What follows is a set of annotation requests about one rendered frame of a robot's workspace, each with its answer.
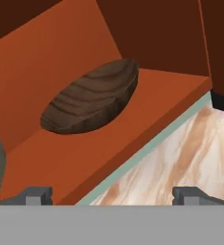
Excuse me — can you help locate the orange-brown open cabinet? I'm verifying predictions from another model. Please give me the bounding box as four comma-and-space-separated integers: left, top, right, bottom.
0, 0, 224, 206

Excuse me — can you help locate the dark brown cabinet door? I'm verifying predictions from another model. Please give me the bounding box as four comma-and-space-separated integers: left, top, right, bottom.
198, 0, 224, 114

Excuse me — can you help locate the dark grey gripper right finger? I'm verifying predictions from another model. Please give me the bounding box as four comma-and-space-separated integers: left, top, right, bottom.
171, 186, 224, 206

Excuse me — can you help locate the dark brown wooden bowl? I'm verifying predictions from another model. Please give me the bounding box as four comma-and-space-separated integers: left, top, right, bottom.
39, 57, 140, 135

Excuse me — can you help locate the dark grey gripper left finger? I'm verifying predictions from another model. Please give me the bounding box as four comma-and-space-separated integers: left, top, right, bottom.
0, 186, 54, 206

